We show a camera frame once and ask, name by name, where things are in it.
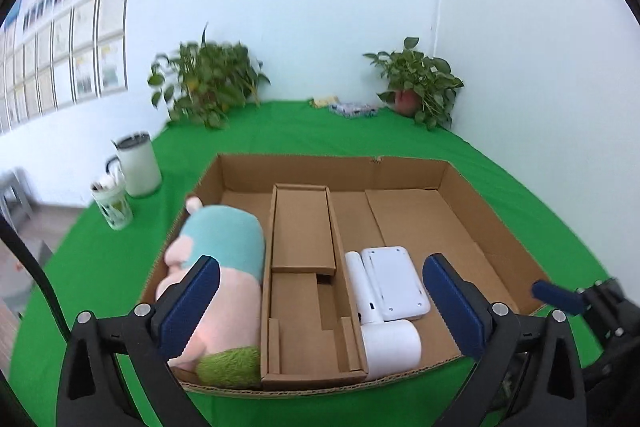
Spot pink pig plush toy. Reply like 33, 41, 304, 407
155, 196, 266, 389

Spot white plastic device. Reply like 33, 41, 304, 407
360, 246, 431, 322

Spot white hair dryer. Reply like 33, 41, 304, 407
345, 251, 422, 381

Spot green tablecloth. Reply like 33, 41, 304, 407
46, 102, 605, 426

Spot patterned paper cup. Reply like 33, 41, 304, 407
91, 173, 132, 231

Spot white kettle jug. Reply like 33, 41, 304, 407
105, 132, 162, 197

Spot grey plastic stool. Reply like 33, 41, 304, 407
1, 171, 34, 231

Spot right potted green plant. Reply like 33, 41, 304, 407
363, 37, 464, 130

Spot potted green plant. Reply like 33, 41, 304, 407
148, 35, 270, 129
363, 37, 464, 130

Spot left potted green plant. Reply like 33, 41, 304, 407
148, 35, 270, 129

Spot small colourful packet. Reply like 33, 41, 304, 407
329, 103, 378, 118

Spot yellow small item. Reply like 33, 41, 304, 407
309, 95, 340, 108

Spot black cable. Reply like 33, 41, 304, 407
0, 215, 72, 348

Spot framed certificates on wall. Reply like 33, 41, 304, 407
1, 0, 129, 133

